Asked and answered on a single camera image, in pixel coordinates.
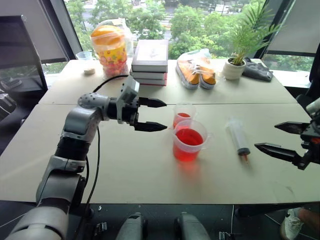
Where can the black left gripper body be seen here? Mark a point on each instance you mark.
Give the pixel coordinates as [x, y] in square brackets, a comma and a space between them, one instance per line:
[133, 110]

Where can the red-edged book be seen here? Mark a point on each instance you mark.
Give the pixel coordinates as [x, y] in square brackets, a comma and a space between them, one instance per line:
[152, 82]

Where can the small beaker red liquid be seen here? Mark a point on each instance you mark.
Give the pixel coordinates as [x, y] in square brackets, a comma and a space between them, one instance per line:
[183, 110]

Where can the white sneaker of bystander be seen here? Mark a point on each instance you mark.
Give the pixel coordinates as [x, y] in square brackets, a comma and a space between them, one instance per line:
[290, 223]

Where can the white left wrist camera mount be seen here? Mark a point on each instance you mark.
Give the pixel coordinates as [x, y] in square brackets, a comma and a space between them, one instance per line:
[128, 92]

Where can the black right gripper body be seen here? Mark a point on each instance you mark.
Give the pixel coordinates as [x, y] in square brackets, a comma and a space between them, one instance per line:
[312, 142]

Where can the grey rounded shape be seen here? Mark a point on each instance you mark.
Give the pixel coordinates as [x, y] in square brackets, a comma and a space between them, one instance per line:
[132, 227]
[192, 227]

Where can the pair of orange shoes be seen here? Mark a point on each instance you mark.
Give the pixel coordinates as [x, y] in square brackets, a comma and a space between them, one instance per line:
[197, 53]

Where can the grey folded cloth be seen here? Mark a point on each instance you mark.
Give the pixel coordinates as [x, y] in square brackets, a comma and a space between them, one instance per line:
[257, 69]

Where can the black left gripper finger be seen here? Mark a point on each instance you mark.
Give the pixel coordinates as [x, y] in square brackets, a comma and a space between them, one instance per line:
[152, 102]
[150, 126]

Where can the potted palm in white pot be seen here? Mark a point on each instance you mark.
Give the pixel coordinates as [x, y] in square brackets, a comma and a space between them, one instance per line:
[234, 68]

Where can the clear bag around bucket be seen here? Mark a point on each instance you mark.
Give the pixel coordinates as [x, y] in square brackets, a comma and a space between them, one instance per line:
[128, 37]

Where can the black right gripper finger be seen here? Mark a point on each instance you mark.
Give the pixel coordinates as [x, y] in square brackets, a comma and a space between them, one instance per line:
[280, 150]
[292, 127]

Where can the bare leg of bystander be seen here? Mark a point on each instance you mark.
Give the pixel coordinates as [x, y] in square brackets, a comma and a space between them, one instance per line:
[310, 217]

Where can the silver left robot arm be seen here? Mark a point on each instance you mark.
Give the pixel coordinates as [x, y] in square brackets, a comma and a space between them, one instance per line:
[75, 122]

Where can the orange canvas shoe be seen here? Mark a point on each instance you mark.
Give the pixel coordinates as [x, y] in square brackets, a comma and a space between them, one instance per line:
[207, 76]
[188, 75]

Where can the clear plastic syringe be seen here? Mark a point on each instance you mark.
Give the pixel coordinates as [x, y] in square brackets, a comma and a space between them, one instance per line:
[240, 138]

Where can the thin dark book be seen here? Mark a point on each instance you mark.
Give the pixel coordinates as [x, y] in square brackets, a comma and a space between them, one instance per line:
[148, 75]

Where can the thick grey-cover book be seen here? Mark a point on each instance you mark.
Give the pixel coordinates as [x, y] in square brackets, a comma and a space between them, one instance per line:
[151, 53]

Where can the empty clear measuring cup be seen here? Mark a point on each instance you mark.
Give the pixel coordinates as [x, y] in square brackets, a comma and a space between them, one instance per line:
[83, 55]

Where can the large beaker red liquid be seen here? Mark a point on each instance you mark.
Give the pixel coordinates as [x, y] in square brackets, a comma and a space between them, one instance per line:
[188, 145]

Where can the orange-lidded patterned bucket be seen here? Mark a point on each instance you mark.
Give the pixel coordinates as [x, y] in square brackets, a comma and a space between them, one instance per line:
[112, 55]

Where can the black computer monitor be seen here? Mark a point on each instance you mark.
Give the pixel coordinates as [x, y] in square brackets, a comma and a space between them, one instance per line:
[20, 50]

